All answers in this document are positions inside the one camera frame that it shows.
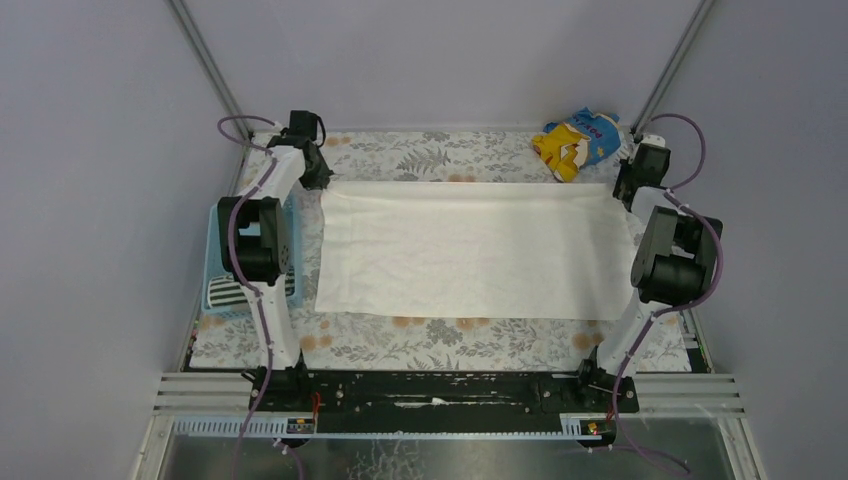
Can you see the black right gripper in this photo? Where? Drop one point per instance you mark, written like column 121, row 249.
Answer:
column 626, row 187

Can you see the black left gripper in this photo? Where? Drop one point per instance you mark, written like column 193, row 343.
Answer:
column 318, row 172

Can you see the white fluffy towel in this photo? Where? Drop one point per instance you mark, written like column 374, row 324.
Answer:
column 470, row 250

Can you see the green white striped towel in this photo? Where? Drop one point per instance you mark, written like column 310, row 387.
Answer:
column 224, row 292

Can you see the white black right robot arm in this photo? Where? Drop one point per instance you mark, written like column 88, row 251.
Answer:
column 677, row 262

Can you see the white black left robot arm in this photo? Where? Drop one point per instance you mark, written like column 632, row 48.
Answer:
column 269, row 309

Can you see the blue yellow cartoon towel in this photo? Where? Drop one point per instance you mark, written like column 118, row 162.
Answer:
column 584, row 139

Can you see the light blue plastic basket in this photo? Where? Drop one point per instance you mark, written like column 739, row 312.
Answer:
column 268, row 243

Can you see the floral patterned table mat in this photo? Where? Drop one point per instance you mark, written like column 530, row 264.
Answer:
column 357, row 341

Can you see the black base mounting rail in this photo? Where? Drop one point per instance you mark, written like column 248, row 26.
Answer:
column 434, row 398

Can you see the white slotted cable duct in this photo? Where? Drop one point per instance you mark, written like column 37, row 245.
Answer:
column 558, row 427

